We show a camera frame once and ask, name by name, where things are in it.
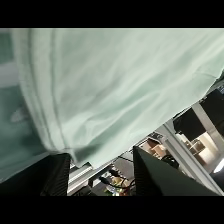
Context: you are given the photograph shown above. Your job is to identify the pale green T-shirt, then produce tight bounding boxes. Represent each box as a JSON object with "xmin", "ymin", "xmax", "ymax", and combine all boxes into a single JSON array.
[{"xmin": 9, "ymin": 27, "xmax": 224, "ymax": 170}]

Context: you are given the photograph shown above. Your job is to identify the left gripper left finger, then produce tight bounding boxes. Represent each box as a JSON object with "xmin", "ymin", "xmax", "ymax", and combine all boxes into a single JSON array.
[{"xmin": 0, "ymin": 152, "xmax": 72, "ymax": 197}]

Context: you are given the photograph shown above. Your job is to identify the silver frame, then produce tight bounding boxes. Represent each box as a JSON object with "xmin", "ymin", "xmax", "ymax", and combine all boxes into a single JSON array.
[{"xmin": 66, "ymin": 102, "xmax": 224, "ymax": 197}]

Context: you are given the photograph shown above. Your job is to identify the black cable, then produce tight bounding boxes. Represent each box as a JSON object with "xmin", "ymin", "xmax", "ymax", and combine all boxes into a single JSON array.
[{"xmin": 98, "ymin": 168, "xmax": 136, "ymax": 194}]

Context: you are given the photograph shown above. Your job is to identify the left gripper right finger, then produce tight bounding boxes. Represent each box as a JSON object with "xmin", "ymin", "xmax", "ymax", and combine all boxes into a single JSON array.
[{"xmin": 132, "ymin": 145, "xmax": 219, "ymax": 197}]

